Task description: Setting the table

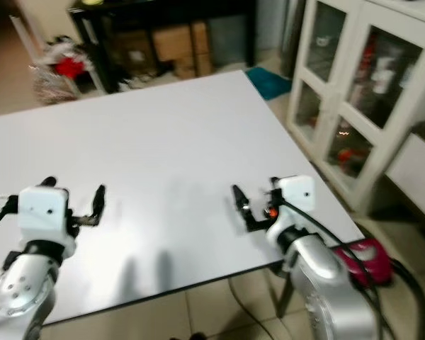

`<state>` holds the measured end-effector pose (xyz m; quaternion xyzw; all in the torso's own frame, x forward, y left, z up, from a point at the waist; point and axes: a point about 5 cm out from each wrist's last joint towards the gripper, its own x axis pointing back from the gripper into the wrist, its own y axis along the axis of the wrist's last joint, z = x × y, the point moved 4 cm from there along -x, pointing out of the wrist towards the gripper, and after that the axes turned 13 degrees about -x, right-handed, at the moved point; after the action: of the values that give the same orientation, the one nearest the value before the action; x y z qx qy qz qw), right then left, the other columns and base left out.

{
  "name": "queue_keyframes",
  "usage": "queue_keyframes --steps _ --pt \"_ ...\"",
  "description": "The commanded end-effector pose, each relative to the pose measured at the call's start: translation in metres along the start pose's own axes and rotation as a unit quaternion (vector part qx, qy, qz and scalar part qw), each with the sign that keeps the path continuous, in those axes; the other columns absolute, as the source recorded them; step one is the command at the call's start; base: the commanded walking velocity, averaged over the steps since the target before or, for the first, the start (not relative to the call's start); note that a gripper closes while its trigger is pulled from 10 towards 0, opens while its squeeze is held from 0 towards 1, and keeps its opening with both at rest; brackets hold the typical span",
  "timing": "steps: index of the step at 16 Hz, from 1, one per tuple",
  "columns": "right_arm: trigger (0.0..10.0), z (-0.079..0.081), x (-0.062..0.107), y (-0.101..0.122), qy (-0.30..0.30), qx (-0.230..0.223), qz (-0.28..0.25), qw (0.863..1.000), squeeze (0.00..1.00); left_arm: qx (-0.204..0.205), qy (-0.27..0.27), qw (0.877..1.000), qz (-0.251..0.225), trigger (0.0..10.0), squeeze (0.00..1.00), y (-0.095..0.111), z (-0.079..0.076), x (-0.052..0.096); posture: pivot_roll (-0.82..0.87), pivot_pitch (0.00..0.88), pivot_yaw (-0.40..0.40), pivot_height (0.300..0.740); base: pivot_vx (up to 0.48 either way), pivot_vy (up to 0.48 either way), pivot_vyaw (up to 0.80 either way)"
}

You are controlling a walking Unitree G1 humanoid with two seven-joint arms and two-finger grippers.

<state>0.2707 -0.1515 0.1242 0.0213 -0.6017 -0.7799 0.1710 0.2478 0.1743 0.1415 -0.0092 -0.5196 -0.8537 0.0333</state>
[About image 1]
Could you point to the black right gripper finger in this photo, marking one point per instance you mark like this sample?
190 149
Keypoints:
276 190
241 200

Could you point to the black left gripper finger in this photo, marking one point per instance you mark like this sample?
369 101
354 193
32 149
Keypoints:
49 182
99 202

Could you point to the dark table leg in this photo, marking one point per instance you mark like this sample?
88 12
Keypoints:
285 297

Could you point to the red item in cabinet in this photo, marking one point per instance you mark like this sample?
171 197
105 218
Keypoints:
354 159

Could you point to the white glass door cabinet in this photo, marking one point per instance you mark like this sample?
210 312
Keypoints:
361 127

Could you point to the teal floor mat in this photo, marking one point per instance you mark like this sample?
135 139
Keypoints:
269 83

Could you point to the magenta floor appliance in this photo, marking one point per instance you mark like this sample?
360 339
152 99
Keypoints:
368 261

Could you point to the red and silver decoration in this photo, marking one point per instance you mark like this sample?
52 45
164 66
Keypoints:
69 67

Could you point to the black shelf unit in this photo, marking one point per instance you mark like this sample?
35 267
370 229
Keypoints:
99 49

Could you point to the white cup in cabinet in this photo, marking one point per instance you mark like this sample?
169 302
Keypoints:
384 76

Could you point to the brown cardboard box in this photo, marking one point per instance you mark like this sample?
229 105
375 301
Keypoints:
180 46

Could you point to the yellow object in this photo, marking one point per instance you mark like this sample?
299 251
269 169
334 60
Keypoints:
92 2

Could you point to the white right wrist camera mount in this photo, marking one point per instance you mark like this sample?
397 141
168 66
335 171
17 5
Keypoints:
297 193

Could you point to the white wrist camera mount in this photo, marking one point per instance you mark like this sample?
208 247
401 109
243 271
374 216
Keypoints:
46 211
297 193

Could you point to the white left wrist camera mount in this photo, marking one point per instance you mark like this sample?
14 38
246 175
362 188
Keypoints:
46 211

